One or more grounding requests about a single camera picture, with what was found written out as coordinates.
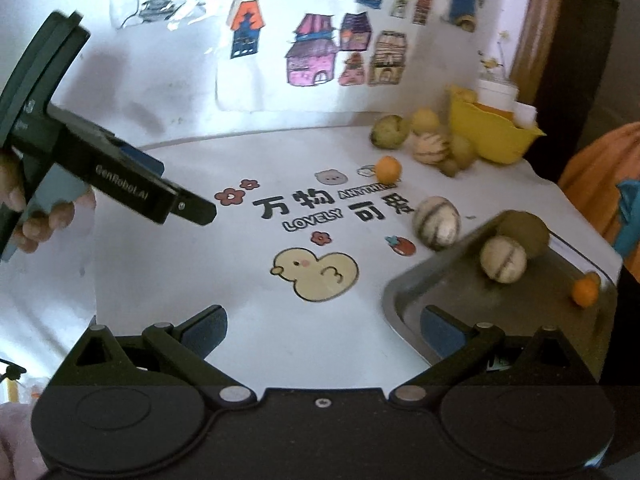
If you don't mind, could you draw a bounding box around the striped white melon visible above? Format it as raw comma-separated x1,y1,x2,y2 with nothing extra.
480,235,527,284
412,196,461,252

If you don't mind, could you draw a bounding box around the small orange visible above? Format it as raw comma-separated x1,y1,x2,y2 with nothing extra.
374,156,402,185
572,272,601,309

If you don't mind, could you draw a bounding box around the person's left hand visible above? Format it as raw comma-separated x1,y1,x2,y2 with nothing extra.
1,152,96,254

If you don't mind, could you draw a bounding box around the metal tray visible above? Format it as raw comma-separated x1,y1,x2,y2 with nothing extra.
382,211,617,378

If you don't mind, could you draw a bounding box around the striped white melon in tray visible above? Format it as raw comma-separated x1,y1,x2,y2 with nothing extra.
480,235,527,284

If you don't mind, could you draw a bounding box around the small orange in tray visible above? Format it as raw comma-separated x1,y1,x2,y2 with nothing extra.
572,272,601,309

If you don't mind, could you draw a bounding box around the brown kiwi fruit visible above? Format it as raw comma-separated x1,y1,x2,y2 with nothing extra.
497,210,550,260

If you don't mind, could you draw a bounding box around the small brown fruit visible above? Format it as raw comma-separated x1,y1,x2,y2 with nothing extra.
438,158,460,178

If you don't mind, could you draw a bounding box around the green round fruit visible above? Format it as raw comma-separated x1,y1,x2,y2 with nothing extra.
449,133,478,170

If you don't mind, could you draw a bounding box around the house drawings poster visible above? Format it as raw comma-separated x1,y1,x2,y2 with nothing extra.
216,0,474,113

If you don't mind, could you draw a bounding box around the striped tan melon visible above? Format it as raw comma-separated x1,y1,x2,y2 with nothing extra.
412,132,450,165

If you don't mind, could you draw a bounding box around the green pear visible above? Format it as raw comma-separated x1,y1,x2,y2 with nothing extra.
369,115,410,150

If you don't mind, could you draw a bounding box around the yellow plastic bowl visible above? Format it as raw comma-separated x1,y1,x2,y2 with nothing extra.
448,86,546,165

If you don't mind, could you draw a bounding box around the orange dress lady painting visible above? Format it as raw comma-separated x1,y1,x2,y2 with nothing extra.
559,122,639,273

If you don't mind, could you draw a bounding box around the yellow lemon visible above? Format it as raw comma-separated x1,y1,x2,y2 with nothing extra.
410,107,440,134

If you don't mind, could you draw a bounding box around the white small box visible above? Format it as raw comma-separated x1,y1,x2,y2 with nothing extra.
513,102,537,129

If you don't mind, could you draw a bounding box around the white jar with flowers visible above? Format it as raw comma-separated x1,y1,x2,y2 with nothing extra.
476,30,518,114

